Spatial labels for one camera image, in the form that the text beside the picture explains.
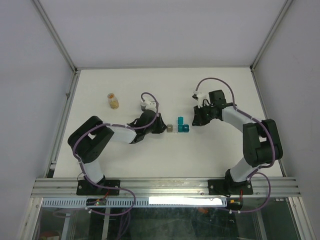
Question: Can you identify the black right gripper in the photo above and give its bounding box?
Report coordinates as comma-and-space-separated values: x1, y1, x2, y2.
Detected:
191, 102, 215, 126

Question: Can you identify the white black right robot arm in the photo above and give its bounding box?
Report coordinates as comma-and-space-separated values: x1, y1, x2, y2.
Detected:
192, 90, 283, 194

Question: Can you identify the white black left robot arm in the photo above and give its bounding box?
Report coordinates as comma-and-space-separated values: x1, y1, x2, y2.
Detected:
67, 110, 167, 195

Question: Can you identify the clear Wed pill box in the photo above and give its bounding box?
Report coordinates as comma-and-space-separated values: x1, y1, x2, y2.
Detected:
173, 125, 179, 134

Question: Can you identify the teal Mon pill box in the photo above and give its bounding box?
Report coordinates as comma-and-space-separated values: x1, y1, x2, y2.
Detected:
177, 124, 190, 133

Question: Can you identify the teal Wed pill box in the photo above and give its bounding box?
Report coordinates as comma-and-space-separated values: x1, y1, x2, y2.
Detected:
177, 116, 184, 125

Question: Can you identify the white capped dark pill bottle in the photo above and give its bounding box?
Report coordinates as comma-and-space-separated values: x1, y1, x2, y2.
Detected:
140, 101, 147, 112

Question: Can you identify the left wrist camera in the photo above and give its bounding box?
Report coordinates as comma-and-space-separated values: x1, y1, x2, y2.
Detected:
141, 100, 157, 112

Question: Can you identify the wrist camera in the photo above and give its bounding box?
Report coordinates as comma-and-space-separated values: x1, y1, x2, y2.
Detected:
192, 90, 207, 108
141, 100, 157, 112

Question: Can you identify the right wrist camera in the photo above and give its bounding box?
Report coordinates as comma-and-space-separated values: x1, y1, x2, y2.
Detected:
192, 90, 207, 108

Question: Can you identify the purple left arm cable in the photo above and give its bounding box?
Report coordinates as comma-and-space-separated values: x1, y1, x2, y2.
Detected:
71, 92, 137, 240

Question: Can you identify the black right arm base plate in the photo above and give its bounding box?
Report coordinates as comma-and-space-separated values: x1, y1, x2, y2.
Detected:
207, 179, 254, 197

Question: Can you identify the grey slotted cable duct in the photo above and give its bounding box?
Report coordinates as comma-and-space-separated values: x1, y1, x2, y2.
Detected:
42, 196, 227, 209

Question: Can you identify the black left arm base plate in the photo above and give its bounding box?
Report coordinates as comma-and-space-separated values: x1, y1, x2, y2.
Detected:
76, 179, 121, 196

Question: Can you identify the aluminium mounting rail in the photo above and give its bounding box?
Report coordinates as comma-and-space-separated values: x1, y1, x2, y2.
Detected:
31, 175, 301, 198

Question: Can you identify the right aluminium frame post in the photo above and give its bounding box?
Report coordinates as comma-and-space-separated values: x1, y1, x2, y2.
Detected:
249, 0, 295, 71

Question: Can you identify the aluminium frame post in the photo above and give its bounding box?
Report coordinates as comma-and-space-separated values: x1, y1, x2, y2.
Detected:
31, 0, 78, 75
249, 0, 295, 71

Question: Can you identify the left aluminium frame post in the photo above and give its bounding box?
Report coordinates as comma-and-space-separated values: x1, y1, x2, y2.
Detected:
31, 0, 78, 75

